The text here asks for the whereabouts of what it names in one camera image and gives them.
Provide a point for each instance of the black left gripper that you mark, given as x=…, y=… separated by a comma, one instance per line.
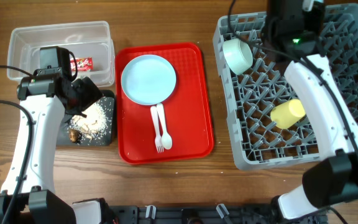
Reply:
x=90, y=92

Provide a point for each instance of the red snack wrapper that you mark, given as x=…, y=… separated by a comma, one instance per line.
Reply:
x=82, y=64

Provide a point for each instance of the rice and food scraps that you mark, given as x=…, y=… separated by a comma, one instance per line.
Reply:
x=93, y=127

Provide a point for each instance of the light blue plate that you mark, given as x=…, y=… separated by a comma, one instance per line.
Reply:
x=148, y=79

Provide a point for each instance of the mint green bowl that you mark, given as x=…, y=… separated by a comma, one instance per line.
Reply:
x=238, y=55

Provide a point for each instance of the white plastic fork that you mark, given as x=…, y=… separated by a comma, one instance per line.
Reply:
x=158, y=143

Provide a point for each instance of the yellow plastic cup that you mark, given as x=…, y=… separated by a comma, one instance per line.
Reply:
x=287, y=114

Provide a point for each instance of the white plastic spoon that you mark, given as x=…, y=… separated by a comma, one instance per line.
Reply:
x=166, y=138

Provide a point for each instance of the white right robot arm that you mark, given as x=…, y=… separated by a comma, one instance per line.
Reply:
x=291, y=32

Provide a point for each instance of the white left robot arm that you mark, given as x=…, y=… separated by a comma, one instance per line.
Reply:
x=46, y=96

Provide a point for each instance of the clear plastic waste bin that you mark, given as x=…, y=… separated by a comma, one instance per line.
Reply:
x=84, y=39

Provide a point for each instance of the grey dishwasher rack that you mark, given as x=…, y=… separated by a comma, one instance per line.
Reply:
x=250, y=96

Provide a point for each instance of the red plastic tray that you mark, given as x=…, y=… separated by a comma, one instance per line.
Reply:
x=186, y=110

